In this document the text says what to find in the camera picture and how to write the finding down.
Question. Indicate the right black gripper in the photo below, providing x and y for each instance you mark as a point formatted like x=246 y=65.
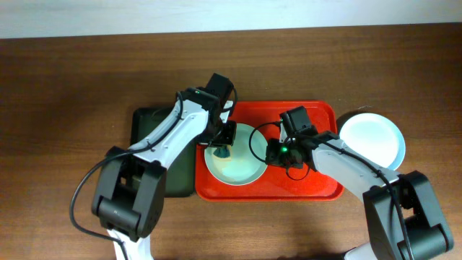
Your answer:
x=273 y=153

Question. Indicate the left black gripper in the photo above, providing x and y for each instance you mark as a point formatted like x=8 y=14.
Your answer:
x=224 y=135

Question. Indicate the green yellow sponge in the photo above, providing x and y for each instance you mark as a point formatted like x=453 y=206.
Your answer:
x=222 y=153

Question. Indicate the mint green plate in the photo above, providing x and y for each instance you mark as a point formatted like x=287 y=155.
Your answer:
x=241 y=167

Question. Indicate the light blue plate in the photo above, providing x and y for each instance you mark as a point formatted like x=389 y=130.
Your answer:
x=375 y=137

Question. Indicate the white plate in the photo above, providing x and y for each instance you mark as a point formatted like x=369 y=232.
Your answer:
x=395 y=164

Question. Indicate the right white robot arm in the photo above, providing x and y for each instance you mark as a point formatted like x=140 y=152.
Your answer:
x=404 y=218

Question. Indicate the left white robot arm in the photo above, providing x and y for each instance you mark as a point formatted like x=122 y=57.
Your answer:
x=130 y=191

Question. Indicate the dark green tray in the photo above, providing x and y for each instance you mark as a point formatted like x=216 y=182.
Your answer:
x=181 y=174

